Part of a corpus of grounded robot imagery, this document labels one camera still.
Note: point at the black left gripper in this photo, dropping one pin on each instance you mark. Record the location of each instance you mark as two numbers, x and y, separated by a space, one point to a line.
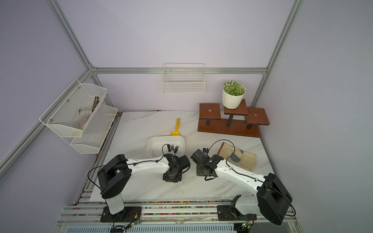
178 178

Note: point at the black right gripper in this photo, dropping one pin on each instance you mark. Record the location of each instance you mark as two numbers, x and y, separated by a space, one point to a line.
199 170

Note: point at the white plastic storage box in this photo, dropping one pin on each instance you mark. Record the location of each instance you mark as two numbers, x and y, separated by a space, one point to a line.
157 146

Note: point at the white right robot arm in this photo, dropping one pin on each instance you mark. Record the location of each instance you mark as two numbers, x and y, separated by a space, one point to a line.
271 198

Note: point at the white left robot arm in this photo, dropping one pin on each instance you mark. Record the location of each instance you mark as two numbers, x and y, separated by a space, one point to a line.
114 176

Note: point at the yellow plastic scoop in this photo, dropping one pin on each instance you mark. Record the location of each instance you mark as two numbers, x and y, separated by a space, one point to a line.
176 132

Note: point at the beige work glove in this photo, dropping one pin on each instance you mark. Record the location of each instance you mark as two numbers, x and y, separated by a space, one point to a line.
238 157

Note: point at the brown wooden display stand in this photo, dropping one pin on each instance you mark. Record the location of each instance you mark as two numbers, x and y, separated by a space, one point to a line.
242 121

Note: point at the white potted green plant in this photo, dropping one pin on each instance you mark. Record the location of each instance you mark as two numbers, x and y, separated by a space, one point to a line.
232 94

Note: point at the clear plastic bag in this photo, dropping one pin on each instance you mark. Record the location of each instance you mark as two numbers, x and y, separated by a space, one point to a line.
82 116

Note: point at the white mesh two-tier shelf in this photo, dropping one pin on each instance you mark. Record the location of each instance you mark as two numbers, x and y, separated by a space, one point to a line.
59 117

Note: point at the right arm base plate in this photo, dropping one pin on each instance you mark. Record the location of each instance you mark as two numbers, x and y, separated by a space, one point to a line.
227 213

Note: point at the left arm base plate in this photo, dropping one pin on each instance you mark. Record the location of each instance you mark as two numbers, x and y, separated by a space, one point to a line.
129 214

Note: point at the white wire wall basket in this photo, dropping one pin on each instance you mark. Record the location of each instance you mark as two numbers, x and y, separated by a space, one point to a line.
183 78

